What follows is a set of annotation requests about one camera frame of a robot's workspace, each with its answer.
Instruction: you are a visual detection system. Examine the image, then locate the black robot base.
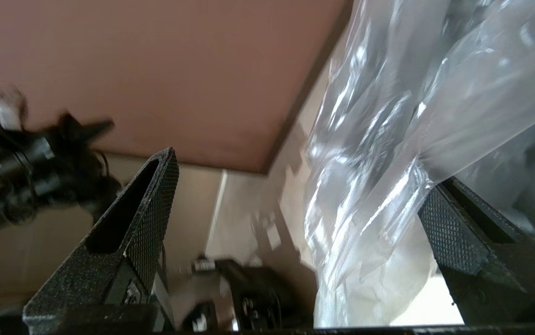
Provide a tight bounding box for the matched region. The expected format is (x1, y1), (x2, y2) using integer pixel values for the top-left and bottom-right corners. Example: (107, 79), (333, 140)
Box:
(179, 257), (317, 332)

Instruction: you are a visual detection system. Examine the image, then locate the dark wooden baseboard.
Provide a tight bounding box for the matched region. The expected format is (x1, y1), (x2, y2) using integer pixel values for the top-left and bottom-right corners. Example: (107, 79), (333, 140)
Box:
(261, 0), (356, 175)

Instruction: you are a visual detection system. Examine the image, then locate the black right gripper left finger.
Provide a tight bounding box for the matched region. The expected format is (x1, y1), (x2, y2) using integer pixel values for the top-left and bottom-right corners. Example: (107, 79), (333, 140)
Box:
(22, 147), (180, 332)

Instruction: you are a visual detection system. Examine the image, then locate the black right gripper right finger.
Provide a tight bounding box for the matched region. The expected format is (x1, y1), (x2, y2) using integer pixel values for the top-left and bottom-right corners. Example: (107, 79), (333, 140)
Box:
(418, 176), (535, 326)

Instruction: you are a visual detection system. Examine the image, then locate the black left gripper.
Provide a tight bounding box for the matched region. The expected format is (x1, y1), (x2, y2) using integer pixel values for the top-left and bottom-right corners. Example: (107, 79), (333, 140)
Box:
(26, 112), (115, 161)

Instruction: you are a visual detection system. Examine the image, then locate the clear plastic trash bag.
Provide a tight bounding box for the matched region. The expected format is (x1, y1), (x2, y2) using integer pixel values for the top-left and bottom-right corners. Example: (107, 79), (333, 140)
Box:
(304, 0), (535, 328)

